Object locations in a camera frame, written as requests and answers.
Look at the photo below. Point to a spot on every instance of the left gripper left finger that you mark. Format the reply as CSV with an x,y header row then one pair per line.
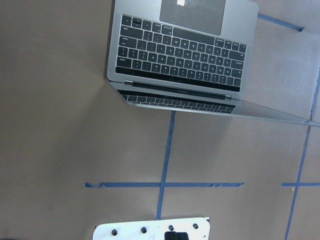
x,y
170,235

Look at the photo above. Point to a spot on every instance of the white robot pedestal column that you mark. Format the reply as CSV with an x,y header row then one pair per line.
x,y
197,228

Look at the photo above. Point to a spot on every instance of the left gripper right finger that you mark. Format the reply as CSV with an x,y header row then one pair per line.
x,y
182,236

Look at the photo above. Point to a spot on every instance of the grey laptop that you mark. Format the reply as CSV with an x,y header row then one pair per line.
x,y
186,55

